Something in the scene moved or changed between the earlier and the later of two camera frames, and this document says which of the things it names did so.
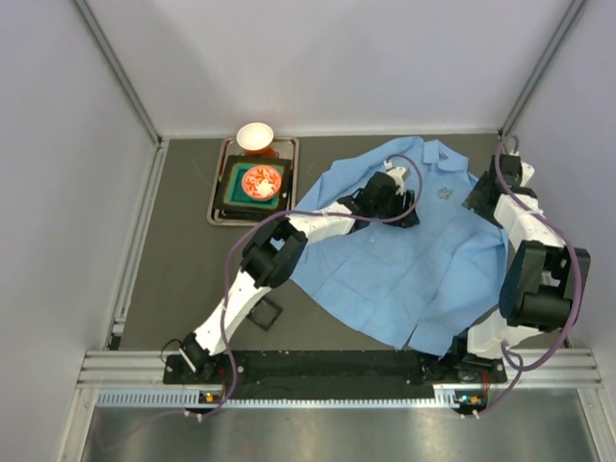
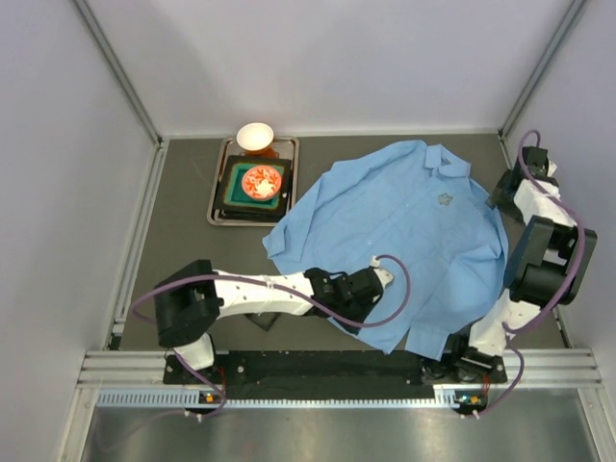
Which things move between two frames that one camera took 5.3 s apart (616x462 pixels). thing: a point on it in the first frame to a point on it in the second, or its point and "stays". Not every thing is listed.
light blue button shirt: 433,283 stays
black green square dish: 252,188 stays
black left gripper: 404,208 to 353,317
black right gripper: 481,201 to 502,193
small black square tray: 265,313 stays
